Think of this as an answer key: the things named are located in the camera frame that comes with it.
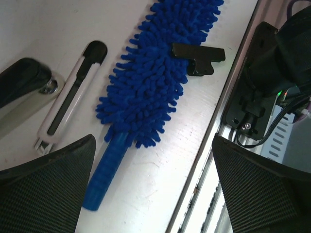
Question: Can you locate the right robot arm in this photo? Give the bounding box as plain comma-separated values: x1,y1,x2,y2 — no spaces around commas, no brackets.
223,6,311,140

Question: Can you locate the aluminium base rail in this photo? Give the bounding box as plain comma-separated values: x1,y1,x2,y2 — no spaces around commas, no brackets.
165,0,311,233

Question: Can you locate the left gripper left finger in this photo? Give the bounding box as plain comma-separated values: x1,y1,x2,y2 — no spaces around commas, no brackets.
0,134,95,233

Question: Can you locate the blue microfiber duster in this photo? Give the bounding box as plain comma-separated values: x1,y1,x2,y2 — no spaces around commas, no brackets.
82,0,224,211

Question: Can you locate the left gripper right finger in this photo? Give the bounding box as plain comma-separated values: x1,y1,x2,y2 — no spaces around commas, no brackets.
212,134,311,233

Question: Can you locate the white box cutter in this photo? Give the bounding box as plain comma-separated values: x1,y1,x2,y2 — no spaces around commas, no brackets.
34,40,108,155

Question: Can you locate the black binder clip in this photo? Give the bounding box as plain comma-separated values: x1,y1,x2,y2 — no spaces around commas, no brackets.
172,43,225,77

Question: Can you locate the beige black stapler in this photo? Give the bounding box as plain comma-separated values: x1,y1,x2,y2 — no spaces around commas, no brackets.
0,57,65,137

